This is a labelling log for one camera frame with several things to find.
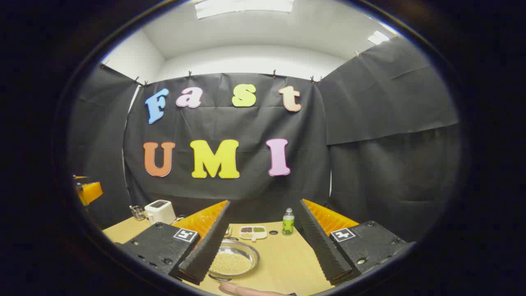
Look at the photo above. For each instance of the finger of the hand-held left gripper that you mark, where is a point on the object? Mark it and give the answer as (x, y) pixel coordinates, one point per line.
(91, 192)

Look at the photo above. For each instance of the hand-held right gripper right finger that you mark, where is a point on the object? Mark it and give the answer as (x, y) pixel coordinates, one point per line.
(320, 246)

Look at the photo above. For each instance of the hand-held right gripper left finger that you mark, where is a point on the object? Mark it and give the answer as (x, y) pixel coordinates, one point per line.
(209, 246)

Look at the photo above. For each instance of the pile of soybeans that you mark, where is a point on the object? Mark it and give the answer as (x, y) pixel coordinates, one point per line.
(232, 263)

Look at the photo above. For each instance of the green drink bottle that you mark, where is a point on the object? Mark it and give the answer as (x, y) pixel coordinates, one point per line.
(288, 224)

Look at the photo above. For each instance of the white divided bean dish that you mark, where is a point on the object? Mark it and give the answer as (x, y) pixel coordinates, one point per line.
(253, 232)

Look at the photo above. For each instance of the white toaster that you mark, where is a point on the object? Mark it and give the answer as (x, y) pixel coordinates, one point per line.
(159, 211)

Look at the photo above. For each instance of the row of black cloth clips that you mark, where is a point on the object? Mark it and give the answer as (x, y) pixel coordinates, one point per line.
(189, 74)

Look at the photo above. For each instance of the small ceiling light panel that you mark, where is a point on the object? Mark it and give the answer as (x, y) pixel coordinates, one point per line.
(378, 38)

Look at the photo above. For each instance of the large ceiling light panel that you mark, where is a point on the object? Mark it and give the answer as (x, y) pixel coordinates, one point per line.
(244, 7)

